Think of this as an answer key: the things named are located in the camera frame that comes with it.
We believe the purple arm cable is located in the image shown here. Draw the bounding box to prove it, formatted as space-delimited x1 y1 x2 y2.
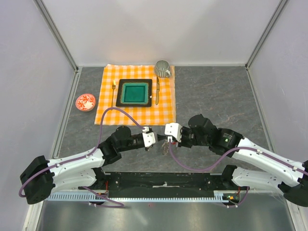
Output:
168 138 308 209
19 107 151 209

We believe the red white patterned bowl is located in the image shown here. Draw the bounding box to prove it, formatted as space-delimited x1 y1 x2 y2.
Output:
75 93 96 112

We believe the aluminium corner post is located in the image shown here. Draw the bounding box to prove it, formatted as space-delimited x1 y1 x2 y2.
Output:
245 0 289 71
33 0 79 72

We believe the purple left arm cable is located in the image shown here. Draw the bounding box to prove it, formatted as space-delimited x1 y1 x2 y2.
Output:
19 107 151 209

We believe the black teal square plate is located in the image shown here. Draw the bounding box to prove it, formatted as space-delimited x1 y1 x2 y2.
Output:
115 79 153 107

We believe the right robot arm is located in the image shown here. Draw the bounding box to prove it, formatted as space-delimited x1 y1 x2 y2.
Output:
165 114 308 207

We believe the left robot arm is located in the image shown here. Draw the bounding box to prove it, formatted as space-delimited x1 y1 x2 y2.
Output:
19 126 167 205

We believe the aluminium corner post left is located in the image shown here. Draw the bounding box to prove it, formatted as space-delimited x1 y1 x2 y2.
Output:
33 0 79 72

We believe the grey striped mug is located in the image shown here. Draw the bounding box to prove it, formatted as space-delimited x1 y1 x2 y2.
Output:
154 60 172 78

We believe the grey slotted cable duct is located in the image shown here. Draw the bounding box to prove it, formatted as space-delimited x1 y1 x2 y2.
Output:
45 189 230 203

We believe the yellow checkered cloth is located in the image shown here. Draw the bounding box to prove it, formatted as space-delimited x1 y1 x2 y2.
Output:
94 64 176 125

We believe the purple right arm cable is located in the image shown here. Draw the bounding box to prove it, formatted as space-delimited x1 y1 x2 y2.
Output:
168 138 308 209

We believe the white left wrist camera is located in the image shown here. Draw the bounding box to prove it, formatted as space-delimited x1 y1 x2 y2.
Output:
142 126 158 148

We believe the gold knife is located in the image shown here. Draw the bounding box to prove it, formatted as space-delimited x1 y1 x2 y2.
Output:
155 77 160 105

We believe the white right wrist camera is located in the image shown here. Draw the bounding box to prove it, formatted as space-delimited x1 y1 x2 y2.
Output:
165 123 182 142

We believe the aluminium corner post right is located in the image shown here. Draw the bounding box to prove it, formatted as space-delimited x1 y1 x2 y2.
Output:
245 0 289 71

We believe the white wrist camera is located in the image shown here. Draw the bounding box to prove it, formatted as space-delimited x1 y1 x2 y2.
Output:
142 126 158 148
165 123 182 142

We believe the gold fork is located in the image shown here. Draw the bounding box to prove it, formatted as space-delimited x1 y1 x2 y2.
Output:
111 80 116 107

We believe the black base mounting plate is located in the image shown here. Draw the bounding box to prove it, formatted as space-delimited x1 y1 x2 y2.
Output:
89 172 238 194

